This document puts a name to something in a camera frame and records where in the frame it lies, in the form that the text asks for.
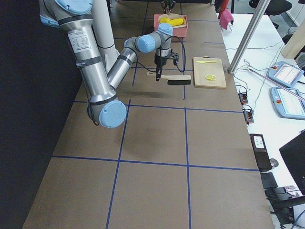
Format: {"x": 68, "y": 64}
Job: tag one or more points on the metal grabber stick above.
{"x": 277, "y": 84}

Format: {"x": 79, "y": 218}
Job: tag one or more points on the red chair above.
{"x": 225, "y": 17}

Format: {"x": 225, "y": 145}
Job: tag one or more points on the aluminium frame post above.
{"x": 259, "y": 12}

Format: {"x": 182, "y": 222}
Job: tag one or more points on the blue teach pendant near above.
{"x": 286, "y": 104}

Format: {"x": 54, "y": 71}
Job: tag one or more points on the black box with label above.
{"x": 260, "y": 152}

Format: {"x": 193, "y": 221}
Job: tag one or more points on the beige hand brush black bristles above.
{"x": 172, "y": 79}

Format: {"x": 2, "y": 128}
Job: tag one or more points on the black monitor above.
{"x": 293, "y": 155}

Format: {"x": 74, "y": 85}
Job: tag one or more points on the yellow toy potato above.
{"x": 164, "y": 20}

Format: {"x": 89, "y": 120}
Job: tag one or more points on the yellow toy knife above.
{"x": 210, "y": 61}

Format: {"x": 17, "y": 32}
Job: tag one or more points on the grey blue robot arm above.
{"x": 88, "y": 27}

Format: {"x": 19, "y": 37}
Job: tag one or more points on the blue teach pendant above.
{"x": 286, "y": 104}
{"x": 285, "y": 74}

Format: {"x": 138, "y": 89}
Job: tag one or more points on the blue teach pendant far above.
{"x": 285, "y": 74}

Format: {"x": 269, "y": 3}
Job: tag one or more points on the wooden cutting board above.
{"x": 200, "y": 70}

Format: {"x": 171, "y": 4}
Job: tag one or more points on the red plastic bin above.
{"x": 179, "y": 32}

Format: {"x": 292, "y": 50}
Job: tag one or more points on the yellow toy corn cob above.
{"x": 176, "y": 22}

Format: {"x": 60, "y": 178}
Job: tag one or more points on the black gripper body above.
{"x": 165, "y": 8}
{"x": 159, "y": 60}

